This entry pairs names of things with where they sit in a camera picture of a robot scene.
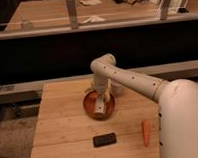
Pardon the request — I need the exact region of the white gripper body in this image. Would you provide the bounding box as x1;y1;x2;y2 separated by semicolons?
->
93;93;111;115

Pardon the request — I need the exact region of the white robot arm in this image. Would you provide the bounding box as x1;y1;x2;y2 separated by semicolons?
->
90;54;198;158

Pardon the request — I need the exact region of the brown ceramic bowl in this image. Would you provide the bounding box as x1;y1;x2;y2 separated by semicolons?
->
83;91;115;121

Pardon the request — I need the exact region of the black rectangular sponge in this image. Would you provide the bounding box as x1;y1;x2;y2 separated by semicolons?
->
93;133;117;148

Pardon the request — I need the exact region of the orange carrot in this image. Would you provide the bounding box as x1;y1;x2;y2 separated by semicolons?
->
142;119;151;147

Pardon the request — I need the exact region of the white crumpled cloth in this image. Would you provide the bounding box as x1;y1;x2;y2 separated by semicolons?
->
82;15;105;23

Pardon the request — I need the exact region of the white paper on background table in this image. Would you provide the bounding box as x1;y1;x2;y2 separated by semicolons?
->
80;0;102;6

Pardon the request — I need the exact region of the metal frame rail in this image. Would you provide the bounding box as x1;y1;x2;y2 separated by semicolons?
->
0;60;198;105

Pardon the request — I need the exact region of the left metal post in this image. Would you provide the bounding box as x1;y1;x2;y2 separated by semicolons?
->
65;0;79;29

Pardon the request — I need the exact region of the metal post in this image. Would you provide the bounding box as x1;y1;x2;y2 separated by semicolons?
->
65;0;79;29
159;0;171;20

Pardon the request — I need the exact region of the right metal post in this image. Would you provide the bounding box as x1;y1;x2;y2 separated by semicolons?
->
159;0;171;20

